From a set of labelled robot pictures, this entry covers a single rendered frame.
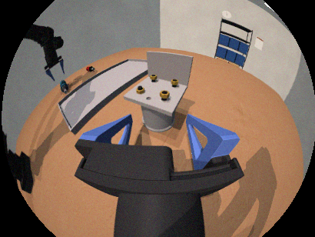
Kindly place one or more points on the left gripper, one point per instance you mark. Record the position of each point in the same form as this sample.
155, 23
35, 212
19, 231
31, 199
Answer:
53, 60

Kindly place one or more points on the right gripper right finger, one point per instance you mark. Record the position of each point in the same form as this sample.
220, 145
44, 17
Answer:
220, 141

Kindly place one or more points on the dark blue electric nut driver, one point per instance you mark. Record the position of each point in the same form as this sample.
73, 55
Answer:
64, 87

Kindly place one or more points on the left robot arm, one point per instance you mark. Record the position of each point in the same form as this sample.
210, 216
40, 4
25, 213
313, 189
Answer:
16, 164

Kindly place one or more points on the grey l-shaped bracket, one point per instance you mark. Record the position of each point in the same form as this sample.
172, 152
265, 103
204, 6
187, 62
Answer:
166, 66

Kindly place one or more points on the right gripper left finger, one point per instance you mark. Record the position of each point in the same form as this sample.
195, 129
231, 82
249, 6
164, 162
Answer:
105, 132

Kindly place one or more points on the grey cylinder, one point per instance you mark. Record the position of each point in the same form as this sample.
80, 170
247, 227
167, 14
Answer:
156, 121

